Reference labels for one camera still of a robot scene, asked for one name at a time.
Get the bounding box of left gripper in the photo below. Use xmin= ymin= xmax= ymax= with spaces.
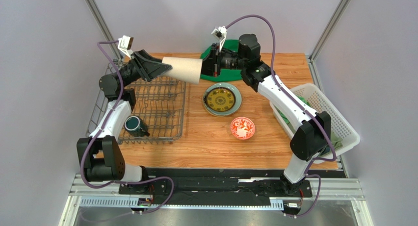
xmin=116 ymin=50 xmax=174 ymax=88

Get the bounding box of beige cup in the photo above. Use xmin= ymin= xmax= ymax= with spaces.
xmin=162 ymin=57 xmax=203 ymax=85

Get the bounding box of yellow patterned small plate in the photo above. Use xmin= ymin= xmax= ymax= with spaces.
xmin=204 ymin=87 xmax=235 ymax=112

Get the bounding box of light blue flower plate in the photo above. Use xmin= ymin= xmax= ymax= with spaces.
xmin=202 ymin=82 xmax=242 ymax=117

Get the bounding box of dark green mug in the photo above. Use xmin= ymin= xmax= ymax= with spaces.
xmin=124 ymin=116 xmax=150 ymax=137

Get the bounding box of white orange patterned bowl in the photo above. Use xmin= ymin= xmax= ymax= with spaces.
xmin=230 ymin=117 xmax=256 ymax=140

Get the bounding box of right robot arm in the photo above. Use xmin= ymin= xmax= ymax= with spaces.
xmin=201 ymin=29 xmax=332 ymax=184

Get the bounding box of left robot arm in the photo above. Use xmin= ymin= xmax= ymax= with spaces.
xmin=77 ymin=50 xmax=173 ymax=189

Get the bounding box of green cloth on table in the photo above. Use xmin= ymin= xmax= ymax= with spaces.
xmin=200 ymin=39 xmax=241 ymax=82

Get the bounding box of bright green towel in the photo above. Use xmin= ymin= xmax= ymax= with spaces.
xmin=276 ymin=96 xmax=311 ymax=125

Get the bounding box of olive green cloth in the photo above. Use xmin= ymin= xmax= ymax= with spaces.
xmin=321 ymin=131 xmax=342 ymax=155

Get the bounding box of white plastic basket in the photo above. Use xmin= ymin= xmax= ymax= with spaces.
xmin=269 ymin=83 xmax=361 ymax=164

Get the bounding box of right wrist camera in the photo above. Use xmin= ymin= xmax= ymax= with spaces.
xmin=211 ymin=26 xmax=228 ymax=51

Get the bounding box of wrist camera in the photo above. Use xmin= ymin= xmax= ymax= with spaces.
xmin=117 ymin=35 xmax=133 ymax=59
xmin=211 ymin=26 xmax=228 ymax=51

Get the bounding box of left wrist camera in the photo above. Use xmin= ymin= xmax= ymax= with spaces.
xmin=117 ymin=35 xmax=133 ymax=59

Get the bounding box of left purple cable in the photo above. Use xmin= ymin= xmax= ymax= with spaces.
xmin=78 ymin=40 xmax=175 ymax=224

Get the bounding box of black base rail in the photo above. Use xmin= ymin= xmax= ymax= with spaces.
xmin=118 ymin=168 xmax=315 ymax=206

